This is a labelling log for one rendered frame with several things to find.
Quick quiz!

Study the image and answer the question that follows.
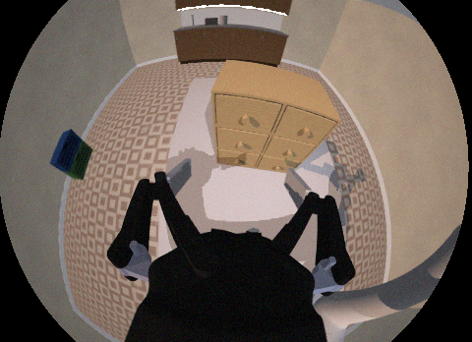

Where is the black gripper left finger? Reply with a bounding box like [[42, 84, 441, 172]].
[[107, 158, 220, 282]]

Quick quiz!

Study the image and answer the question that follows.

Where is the small wooden chest of drawers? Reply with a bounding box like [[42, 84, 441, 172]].
[[211, 60, 341, 170]]

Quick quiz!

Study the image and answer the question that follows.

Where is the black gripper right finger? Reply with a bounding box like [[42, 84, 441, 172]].
[[250, 168, 356, 296]]

